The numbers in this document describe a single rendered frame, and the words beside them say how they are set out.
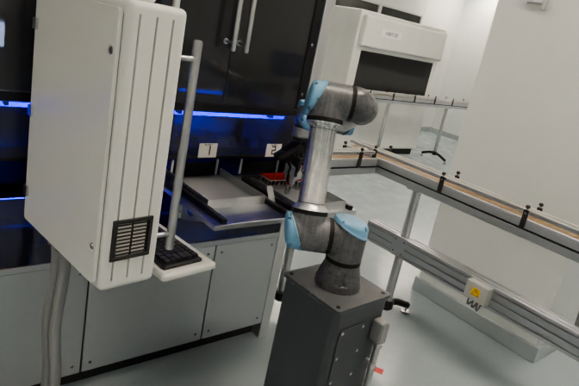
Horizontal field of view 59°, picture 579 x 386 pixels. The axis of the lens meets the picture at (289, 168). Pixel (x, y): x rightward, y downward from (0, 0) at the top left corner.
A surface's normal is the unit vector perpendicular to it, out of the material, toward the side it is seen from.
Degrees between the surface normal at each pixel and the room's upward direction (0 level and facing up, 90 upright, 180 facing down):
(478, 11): 90
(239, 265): 90
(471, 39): 90
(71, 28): 90
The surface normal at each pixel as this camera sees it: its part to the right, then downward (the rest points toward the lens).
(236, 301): 0.62, 0.33
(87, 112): -0.68, 0.07
